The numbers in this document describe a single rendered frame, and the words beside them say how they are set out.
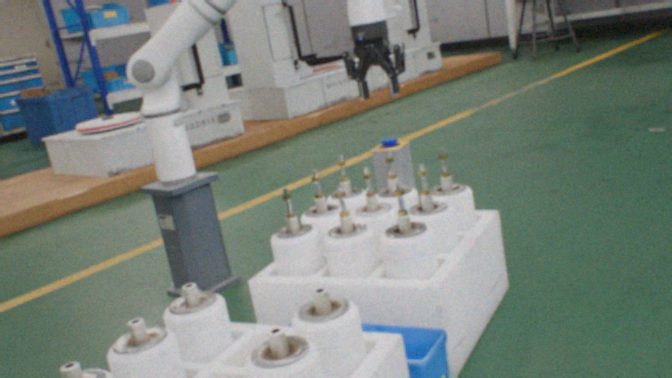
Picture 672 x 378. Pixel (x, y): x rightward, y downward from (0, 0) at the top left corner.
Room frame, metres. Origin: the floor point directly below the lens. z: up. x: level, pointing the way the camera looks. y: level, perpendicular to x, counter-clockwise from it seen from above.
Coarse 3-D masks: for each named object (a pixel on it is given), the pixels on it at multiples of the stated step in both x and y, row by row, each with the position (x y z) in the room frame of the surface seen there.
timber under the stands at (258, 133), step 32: (448, 64) 5.25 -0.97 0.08; (480, 64) 5.21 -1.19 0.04; (384, 96) 4.44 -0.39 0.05; (256, 128) 3.87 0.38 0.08; (288, 128) 3.86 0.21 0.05; (0, 192) 3.33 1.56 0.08; (32, 192) 3.18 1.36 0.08; (64, 192) 3.04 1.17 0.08; (96, 192) 3.05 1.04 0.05; (128, 192) 3.15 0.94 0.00; (0, 224) 2.77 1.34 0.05; (32, 224) 2.85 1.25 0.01
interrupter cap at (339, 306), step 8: (304, 304) 0.94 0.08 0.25; (312, 304) 0.94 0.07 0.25; (336, 304) 0.93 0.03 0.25; (344, 304) 0.92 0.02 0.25; (304, 312) 0.92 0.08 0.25; (312, 312) 0.92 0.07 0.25; (328, 312) 0.91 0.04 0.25; (336, 312) 0.90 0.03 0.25; (344, 312) 0.90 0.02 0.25; (304, 320) 0.90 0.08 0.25; (312, 320) 0.89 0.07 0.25; (320, 320) 0.88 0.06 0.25; (328, 320) 0.88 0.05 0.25
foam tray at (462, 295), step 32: (480, 224) 1.36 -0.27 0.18; (448, 256) 1.21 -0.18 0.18; (480, 256) 1.29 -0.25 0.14; (256, 288) 1.27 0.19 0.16; (288, 288) 1.24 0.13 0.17; (352, 288) 1.17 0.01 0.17; (384, 288) 1.14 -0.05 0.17; (416, 288) 1.11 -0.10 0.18; (448, 288) 1.13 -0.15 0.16; (480, 288) 1.27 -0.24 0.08; (288, 320) 1.24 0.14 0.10; (384, 320) 1.14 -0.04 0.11; (416, 320) 1.11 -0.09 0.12; (448, 320) 1.11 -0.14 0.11; (480, 320) 1.24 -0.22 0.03; (448, 352) 1.09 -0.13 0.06
